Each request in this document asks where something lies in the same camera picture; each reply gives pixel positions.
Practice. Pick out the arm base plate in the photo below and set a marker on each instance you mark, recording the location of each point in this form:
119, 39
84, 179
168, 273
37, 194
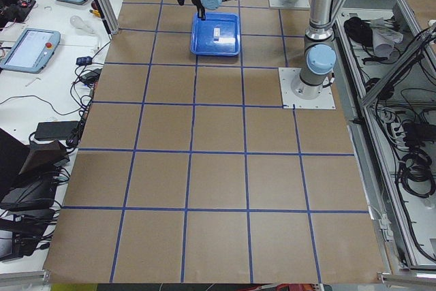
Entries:
290, 4
295, 94

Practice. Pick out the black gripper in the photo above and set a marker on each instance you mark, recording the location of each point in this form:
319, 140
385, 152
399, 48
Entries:
197, 1

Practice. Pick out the teach pendant near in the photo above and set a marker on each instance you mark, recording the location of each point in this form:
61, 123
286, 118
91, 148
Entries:
32, 51

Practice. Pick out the black power adapter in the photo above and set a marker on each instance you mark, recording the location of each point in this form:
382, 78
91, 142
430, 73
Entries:
55, 130

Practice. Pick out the blue plastic tray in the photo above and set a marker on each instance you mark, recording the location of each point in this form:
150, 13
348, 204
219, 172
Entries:
202, 42

